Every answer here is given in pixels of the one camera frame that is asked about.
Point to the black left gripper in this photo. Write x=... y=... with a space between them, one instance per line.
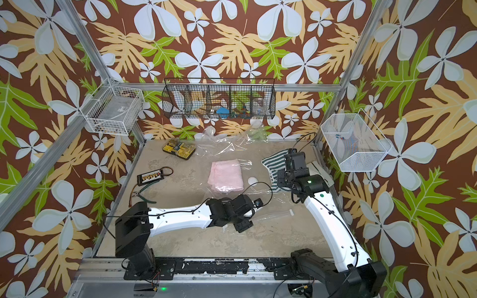
x=245 y=225

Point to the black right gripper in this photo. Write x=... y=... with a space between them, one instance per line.
x=280 y=180

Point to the green white striped towel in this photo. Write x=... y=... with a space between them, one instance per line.
x=273 y=164

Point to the pink towel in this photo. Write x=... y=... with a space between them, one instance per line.
x=226 y=176

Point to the clear plastic vacuum bag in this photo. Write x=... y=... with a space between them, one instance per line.
x=247 y=163

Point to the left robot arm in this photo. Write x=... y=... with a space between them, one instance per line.
x=140 y=222

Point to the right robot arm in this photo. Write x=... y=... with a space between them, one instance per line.
x=352 y=273

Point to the white folded towel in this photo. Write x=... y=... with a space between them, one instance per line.
x=316 y=169

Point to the white vacuum bag valve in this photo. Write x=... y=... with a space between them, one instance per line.
x=252 y=180

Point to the white mesh basket right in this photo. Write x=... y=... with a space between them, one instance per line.
x=355 y=141

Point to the yellow black screwdriver bit case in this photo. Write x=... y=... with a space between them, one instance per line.
x=180 y=149

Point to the black parallel charging board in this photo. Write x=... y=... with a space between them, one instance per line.
x=154 y=176

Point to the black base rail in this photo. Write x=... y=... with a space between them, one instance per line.
x=167 y=269

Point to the green handled pliers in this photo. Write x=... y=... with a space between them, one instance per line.
x=138 y=194

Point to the black wire basket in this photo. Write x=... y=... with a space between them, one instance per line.
x=220 y=99

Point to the white wire basket left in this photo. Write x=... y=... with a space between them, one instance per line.
x=114 y=109

